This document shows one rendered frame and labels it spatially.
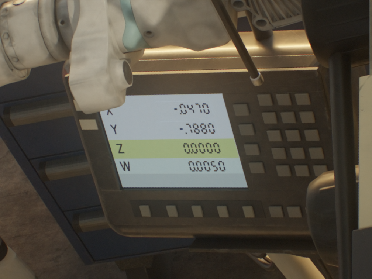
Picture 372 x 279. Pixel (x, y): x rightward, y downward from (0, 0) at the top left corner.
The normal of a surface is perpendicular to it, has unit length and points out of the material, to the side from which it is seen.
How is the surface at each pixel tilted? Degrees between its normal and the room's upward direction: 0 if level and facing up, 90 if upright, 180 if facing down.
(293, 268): 54
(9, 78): 112
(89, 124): 70
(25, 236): 0
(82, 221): 34
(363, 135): 0
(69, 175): 90
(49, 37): 61
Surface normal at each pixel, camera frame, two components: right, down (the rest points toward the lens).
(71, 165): -0.37, -0.12
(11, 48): -0.16, 0.38
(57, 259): -0.36, -0.65
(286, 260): -0.18, 0.17
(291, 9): 0.82, -0.35
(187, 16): -0.03, 0.73
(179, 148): -0.40, 0.50
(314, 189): -0.72, -0.51
